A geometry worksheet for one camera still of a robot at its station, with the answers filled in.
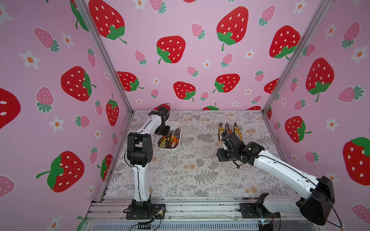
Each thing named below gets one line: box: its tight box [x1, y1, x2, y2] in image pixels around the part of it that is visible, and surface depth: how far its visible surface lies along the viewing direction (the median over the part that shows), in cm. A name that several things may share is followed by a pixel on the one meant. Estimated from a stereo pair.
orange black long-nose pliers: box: [224, 121, 233, 134], surface depth 109 cm
